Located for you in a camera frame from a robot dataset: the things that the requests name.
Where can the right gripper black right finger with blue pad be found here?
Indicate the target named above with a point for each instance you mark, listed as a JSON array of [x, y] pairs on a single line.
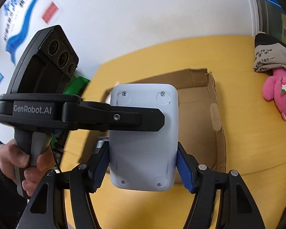
[[237, 207]]

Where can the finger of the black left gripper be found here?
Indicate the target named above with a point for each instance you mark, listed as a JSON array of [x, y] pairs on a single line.
[[103, 117]]

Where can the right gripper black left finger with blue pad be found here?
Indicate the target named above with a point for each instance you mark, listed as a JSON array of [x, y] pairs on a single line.
[[46, 207]]

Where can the white rectangular device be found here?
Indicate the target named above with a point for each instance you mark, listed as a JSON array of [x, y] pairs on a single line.
[[145, 161]]

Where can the person's left hand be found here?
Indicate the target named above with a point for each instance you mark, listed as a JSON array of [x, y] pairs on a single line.
[[11, 156]]

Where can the green cloth covered table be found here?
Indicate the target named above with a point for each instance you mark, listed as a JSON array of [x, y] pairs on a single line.
[[76, 86]]

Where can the brown cardboard box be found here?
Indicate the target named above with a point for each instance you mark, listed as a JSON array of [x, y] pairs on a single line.
[[200, 129]]

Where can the pink plush toy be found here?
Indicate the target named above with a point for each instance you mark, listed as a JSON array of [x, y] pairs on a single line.
[[274, 89]]

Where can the black white printed cloth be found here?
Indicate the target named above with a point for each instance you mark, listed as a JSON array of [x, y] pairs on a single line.
[[269, 53]]

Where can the blue wall decal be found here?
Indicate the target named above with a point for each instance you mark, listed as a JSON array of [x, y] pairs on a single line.
[[17, 14]]

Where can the red wall notice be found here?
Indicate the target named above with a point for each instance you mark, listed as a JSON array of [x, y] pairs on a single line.
[[50, 12]]

